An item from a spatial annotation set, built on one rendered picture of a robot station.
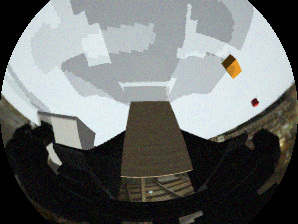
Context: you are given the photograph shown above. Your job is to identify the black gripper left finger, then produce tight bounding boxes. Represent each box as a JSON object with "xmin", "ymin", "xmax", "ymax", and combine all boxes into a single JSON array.
[{"xmin": 52, "ymin": 131, "xmax": 125, "ymax": 200}]

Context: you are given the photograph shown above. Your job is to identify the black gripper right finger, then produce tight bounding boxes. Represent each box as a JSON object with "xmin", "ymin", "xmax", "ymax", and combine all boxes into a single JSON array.
[{"xmin": 181, "ymin": 129, "xmax": 247, "ymax": 193}]

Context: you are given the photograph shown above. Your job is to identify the small red block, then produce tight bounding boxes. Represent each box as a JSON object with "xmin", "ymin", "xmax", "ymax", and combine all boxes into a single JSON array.
[{"xmin": 251, "ymin": 97, "xmax": 259, "ymax": 107}]

